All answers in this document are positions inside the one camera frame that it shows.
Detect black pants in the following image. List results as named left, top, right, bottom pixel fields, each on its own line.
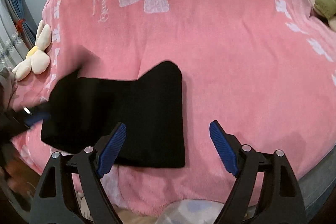
left=41, top=61, right=185, bottom=168

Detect cream flower plush toy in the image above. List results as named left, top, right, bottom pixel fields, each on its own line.
left=13, top=20, right=52, bottom=81

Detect blue curtain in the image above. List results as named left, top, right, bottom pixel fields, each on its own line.
left=6, top=0, right=37, bottom=46

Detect pink bow-print blanket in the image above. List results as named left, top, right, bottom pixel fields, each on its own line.
left=11, top=0, right=335, bottom=216

